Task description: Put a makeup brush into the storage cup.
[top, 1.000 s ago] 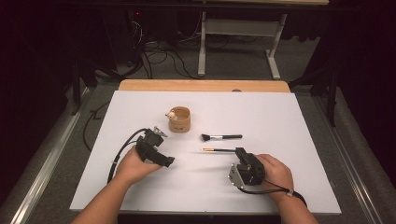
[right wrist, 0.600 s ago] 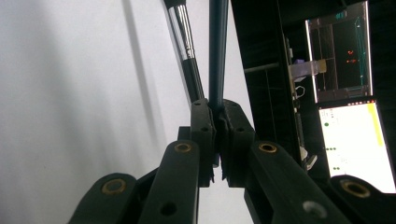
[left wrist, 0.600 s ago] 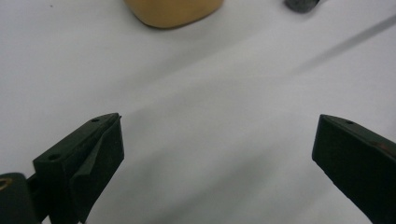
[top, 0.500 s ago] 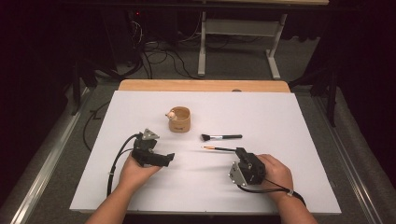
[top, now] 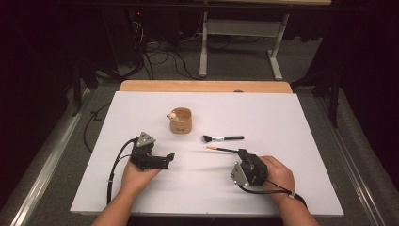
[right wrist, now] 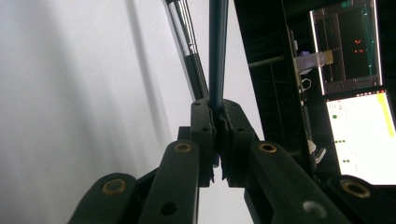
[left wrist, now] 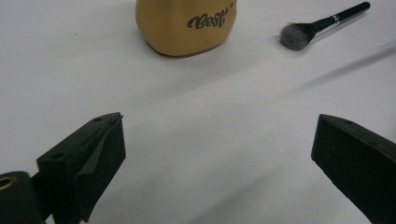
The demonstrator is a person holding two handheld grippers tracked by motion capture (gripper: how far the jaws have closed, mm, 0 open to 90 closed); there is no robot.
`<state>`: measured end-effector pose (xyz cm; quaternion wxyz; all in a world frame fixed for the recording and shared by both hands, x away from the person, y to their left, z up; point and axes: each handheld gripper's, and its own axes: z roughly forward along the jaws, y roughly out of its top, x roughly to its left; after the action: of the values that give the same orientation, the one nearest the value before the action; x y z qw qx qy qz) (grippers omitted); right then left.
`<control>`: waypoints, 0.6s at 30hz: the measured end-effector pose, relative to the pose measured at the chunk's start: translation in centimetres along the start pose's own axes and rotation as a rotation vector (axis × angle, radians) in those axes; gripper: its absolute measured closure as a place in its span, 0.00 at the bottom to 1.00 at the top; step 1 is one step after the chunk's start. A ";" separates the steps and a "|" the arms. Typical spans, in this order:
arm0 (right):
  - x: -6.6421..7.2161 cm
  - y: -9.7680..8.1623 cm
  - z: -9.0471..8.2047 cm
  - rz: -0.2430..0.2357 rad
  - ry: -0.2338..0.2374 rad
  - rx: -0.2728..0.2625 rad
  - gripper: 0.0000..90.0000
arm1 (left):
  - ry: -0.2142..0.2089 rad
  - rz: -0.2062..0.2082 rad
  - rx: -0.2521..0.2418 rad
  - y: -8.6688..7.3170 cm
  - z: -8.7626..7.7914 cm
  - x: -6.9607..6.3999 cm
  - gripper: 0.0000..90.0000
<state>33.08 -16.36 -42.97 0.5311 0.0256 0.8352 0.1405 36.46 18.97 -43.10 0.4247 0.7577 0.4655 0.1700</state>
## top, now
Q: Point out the person's right hand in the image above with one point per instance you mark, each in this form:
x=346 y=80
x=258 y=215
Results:
x=280 y=179

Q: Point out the large black makeup brush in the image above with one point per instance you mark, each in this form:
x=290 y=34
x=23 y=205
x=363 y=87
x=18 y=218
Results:
x=229 y=137

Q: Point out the wooden table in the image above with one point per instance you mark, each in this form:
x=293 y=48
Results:
x=188 y=86

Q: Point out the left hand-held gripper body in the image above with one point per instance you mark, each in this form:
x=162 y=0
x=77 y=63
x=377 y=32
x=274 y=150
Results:
x=145 y=139

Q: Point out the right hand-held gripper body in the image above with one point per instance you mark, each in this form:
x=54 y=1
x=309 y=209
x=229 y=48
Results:
x=251 y=171

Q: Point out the person's left hand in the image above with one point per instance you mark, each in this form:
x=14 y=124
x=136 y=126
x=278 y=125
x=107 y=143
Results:
x=135 y=180

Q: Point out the aluminium floor rail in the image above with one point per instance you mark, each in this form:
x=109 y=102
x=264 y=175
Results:
x=351 y=166
x=47 y=175

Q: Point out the thin black makeup brush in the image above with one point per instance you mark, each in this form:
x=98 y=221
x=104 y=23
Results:
x=226 y=149

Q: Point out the black computer case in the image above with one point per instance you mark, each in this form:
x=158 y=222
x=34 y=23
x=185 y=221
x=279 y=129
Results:
x=163 y=25

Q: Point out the grey metal frame stand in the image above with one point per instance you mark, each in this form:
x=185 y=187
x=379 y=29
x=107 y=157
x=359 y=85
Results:
x=241 y=27

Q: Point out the dark metal stand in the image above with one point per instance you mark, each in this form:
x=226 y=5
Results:
x=76 y=94
x=335 y=103

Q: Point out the white board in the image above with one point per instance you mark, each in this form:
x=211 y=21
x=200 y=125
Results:
x=204 y=188

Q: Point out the wooden cup with bear figure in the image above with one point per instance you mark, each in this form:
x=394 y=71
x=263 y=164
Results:
x=182 y=125

